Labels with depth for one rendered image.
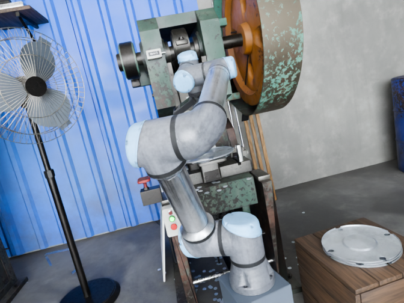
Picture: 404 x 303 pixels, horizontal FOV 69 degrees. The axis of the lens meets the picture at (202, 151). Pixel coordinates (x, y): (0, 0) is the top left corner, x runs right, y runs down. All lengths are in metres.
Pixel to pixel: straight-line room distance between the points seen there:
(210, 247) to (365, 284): 0.56
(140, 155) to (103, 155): 2.09
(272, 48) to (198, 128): 0.74
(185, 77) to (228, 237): 0.54
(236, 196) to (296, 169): 1.74
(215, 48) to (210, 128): 0.89
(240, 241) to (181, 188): 0.27
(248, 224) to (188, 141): 0.38
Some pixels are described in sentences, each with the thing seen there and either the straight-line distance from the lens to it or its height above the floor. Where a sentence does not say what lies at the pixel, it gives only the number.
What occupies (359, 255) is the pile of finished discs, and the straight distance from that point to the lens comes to 1.34.
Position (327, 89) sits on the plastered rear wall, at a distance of 3.24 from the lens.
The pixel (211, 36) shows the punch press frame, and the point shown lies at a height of 1.35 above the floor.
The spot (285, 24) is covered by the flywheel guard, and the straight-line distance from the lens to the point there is 1.35.
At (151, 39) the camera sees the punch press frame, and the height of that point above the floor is 1.39.
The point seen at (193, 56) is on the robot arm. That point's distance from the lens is 1.13.
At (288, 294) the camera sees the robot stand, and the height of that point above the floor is 0.42.
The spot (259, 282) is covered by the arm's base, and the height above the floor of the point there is 0.49.
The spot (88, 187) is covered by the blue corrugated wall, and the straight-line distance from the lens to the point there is 2.89.
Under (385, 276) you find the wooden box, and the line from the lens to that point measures 1.27.
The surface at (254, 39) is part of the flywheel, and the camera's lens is 1.62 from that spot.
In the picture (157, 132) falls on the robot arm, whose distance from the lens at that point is 0.69.
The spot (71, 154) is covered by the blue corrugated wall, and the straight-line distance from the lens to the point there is 2.86.
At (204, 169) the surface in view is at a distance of 1.48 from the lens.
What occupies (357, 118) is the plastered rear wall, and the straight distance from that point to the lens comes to 3.44.
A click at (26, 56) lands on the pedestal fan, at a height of 1.45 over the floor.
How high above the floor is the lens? 1.08
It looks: 11 degrees down
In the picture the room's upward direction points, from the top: 12 degrees counter-clockwise
